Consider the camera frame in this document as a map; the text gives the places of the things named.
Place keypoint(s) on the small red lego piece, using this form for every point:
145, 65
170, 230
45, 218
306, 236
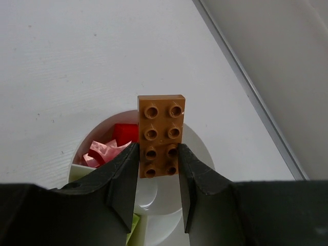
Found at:
100, 154

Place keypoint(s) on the red large lego brick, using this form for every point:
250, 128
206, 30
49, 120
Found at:
125, 133

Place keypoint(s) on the white round divided container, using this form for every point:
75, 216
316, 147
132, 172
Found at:
157, 200

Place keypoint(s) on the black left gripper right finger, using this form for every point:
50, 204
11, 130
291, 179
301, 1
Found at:
217, 211

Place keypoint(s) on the brown 2x3 lego plate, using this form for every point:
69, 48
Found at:
160, 125

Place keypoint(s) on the lime green lego brick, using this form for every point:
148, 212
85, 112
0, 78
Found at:
135, 221

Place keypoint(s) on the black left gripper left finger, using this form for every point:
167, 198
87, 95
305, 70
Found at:
96, 209

